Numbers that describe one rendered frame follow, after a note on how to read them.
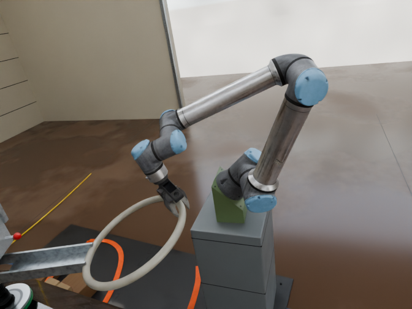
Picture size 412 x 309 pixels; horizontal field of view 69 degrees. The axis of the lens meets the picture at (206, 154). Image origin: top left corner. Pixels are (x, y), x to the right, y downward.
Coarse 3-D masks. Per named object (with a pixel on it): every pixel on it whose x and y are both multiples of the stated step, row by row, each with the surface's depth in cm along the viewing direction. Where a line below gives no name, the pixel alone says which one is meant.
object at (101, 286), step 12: (144, 204) 145; (180, 204) 127; (120, 216) 145; (180, 216) 120; (108, 228) 142; (180, 228) 115; (96, 240) 136; (168, 240) 111; (168, 252) 109; (144, 264) 106; (156, 264) 106; (84, 276) 118; (132, 276) 104; (96, 288) 109; (108, 288) 106
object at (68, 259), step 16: (16, 256) 133; (32, 256) 134; (48, 256) 134; (64, 256) 134; (80, 256) 133; (0, 272) 123; (16, 272) 123; (32, 272) 123; (48, 272) 124; (64, 272) 125
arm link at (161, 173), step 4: (164, 168) 127; (156, 172) 124; (160, 172) 125; (164, 172) 127; (148, 176) 125; (152, 176) 125; (156, 176) 125; (160, 176) 125; (164, 176) 127; (152, 180) 126; (156, 180) 126
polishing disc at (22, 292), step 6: (12, 288) 145; (18, 288) 144; (24, 288) 144; (18, 294) 141; (24, 294) 140; (30, 294) 141; (18, 300) 138; (24, 300) 137; (12, 306) 135; (18, 306) 135; (24, 306) 135
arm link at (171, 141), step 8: (168, 128) 123; (176, 128) 125; (160, 136) 124; (168, 136) 119; (176, 136) 118; (184, 136) 125; (152, 144) 121; (160, 144) 119; (168, 144) 118; (176, 144) 118; (184, 144) 122; (160, 152) 119; (168, 152) 119; (176, 152) 120; (160, 160) 122
